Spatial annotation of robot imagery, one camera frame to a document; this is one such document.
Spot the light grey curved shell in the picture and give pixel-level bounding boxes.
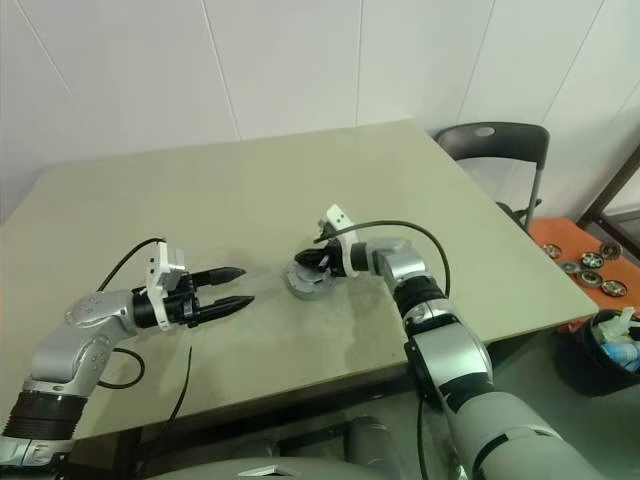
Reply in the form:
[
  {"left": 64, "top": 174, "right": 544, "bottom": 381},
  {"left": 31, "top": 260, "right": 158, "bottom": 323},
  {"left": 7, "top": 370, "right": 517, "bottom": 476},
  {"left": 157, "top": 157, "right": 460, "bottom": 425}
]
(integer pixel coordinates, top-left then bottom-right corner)
[{"left": 164, "top": 442, "right": 361, "bottom": 480}]

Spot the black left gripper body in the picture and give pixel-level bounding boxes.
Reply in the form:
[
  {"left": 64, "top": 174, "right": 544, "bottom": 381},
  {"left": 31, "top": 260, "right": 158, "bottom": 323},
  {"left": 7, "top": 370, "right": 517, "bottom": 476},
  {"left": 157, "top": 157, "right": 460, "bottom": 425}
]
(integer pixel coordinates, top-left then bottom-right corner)
[{"left": 162, "top": 272, "right": 202, "bottom": 329}]

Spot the black metal frame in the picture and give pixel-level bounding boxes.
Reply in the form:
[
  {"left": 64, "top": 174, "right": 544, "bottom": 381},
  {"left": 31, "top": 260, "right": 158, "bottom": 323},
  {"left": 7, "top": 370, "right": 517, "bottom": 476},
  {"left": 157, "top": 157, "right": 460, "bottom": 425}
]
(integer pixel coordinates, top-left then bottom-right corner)
[{"left": 579, "top": 139, "right": 640, "bottom": 241}]

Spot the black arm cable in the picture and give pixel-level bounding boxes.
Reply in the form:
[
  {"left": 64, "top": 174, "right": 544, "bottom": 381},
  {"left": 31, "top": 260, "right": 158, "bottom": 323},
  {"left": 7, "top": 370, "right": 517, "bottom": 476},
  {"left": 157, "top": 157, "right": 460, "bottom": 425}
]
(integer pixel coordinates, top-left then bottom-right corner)
[
  {"left": 312, "top": 220, "right": 451, "bottom": 301},
  {"left": 94, "top": 237, "right": 169, "bottom": 389}
]

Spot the grey tape roll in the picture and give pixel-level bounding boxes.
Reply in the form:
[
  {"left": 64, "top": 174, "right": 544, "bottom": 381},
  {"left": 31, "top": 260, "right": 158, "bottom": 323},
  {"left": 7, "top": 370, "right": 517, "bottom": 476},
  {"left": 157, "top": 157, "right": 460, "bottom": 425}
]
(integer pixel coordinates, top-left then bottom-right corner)
[{"left": 283, "top": 259, "right": 336, "bottom": 294}]

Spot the blue white plastic wrapper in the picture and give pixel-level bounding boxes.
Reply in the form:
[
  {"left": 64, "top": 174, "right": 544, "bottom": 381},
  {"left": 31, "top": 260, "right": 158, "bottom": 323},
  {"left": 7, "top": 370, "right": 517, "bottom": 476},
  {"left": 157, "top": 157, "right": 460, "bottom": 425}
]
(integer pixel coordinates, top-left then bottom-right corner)
[{"left": 602, "top": 339, "right": 640, "bottom": 374}]

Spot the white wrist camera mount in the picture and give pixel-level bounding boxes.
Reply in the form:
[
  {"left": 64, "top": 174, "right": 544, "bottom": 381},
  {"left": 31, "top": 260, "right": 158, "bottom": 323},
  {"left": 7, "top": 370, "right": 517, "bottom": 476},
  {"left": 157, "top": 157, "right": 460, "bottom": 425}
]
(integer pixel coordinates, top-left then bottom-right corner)
[
  {"left": 323, "top": 203, "right": 370, "bottom": 279},
  {"left": 141, "top": 243, "right": 189, "bottom": 332}
]

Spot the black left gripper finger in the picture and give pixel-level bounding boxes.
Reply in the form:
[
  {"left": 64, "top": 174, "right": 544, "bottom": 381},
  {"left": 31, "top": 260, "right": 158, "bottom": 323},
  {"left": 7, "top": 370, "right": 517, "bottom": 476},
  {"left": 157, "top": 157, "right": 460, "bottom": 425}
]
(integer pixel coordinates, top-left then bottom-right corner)
[
  {"left": 192, "top": 267, "right": 247, "bottom": 289},
  {"left": 197, "top": 295, "right": 256, "bottom": 326}
]

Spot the black folding chair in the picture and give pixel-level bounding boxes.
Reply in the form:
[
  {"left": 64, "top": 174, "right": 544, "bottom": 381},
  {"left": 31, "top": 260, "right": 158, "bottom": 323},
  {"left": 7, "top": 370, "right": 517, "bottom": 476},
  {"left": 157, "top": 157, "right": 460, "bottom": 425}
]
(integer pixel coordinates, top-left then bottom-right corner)
[{"left": 432, "top": 122, "right": 550, "bottom": 231}]

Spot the orange stool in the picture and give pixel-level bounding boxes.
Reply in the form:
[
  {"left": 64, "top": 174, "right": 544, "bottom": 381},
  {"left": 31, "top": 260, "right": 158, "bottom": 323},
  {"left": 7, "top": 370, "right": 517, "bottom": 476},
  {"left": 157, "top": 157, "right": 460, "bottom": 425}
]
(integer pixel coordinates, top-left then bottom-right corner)
[{"left": 528, "top": 217, "right": 640, "bottom": 335}]

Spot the black table frame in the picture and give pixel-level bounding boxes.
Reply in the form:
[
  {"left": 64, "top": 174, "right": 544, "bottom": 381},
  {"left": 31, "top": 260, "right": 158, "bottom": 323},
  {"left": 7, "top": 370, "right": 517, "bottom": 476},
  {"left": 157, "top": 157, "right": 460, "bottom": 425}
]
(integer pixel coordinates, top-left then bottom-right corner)
[{"left": 74, "top": 302, "right": 601, "bottom": 480}]

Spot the black trash bin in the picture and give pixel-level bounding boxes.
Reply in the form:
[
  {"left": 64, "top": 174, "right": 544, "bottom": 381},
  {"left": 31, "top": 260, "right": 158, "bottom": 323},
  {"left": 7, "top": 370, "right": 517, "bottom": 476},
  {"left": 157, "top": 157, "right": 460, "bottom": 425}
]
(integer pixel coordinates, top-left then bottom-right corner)
[{"left": 559, "top": 309, "right": 640, "bottom": 399}]

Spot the white crumpled trash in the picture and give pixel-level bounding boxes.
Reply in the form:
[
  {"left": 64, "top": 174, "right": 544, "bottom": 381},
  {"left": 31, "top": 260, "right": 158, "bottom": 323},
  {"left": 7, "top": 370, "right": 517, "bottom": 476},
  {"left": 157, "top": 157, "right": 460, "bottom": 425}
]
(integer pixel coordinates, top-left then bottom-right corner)
[{"left": 597, "top": 307, "right": 640, "bottom": 342}]

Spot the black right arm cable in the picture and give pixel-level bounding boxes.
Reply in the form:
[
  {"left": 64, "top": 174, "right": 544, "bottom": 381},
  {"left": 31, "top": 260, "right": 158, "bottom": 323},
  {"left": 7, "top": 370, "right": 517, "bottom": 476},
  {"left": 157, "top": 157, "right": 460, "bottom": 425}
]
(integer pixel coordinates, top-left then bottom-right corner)
[{"left": 312, "top": 220, "right": 451, "bottom": 301}]

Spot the dark grey rounded shape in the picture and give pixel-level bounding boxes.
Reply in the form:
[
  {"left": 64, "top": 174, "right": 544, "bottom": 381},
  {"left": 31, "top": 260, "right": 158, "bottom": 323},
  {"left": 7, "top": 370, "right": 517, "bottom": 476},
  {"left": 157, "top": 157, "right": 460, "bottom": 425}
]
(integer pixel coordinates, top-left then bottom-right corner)
[{"left": 347, "top": 415, "right": 399, "bottom": 480}]

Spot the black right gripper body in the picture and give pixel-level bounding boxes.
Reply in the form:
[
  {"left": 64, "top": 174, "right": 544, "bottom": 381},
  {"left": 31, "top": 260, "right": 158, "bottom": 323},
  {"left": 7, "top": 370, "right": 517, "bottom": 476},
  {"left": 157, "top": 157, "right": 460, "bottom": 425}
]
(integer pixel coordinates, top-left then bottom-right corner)
[{"left": 319, "top": 223, "right": 351, "bottom": 280}]

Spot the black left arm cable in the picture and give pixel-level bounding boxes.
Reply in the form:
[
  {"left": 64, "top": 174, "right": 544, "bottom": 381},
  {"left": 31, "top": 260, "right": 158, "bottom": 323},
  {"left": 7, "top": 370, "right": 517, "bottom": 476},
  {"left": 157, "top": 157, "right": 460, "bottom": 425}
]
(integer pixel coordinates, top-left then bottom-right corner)
[{"left": 94, "top": 237, "right": 169, "bottom": 389}]

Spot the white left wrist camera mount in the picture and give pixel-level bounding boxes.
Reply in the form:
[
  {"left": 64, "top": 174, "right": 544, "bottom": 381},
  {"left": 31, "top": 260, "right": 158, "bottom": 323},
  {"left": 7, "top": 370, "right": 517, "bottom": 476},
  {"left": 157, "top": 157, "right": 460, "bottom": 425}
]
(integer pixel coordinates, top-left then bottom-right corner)
[{"left": 141, "top": 243, "right": 189, "bottom": 332}]

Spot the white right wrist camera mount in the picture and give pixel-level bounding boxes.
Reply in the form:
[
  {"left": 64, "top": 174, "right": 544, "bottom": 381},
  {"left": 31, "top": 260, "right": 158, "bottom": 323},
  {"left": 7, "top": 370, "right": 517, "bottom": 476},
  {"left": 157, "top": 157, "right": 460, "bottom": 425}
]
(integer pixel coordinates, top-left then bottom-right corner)
[{"left": 323, "top": 203, "right": 370, "bottom": 279}]

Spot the thin black hanging cable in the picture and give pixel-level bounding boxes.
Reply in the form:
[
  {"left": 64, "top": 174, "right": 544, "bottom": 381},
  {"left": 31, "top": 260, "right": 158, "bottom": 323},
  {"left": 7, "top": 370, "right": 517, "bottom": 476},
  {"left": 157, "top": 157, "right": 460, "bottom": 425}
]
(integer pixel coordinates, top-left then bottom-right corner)
[{"left": 416, "top": 394, "right": 430, "bottom": 480}]

